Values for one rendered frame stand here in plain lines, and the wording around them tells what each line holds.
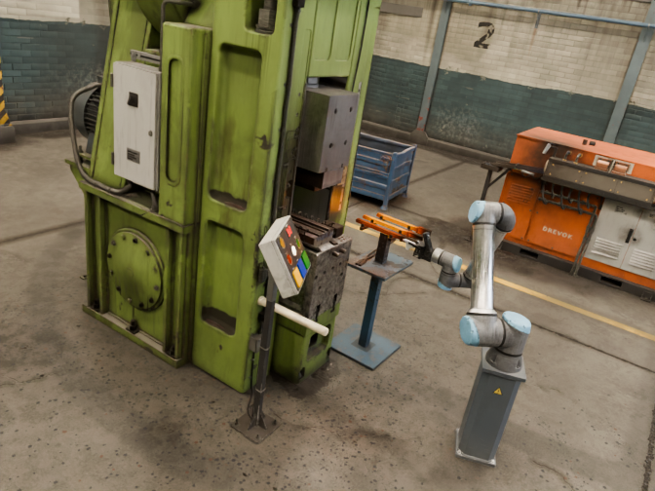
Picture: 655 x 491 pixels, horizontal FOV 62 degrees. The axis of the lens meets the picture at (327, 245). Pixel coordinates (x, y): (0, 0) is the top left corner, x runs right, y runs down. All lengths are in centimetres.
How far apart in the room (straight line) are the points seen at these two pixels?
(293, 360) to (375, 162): 379
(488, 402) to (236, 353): 143
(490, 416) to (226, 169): 192
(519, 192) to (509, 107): 430
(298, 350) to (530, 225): 362
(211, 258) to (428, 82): 815
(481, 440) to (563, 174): 339
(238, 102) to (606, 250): 435
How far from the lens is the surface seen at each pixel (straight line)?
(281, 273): 244
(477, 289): 284
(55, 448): 314
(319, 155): 284
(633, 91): 1002
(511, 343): 291
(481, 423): 317
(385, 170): 670
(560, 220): 619
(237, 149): 291
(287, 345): 339
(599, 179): 590
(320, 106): 281
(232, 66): 289
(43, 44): 864
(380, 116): 1133
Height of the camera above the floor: 215
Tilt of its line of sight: 23 degrees down
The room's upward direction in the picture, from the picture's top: 9 degrees clockwise
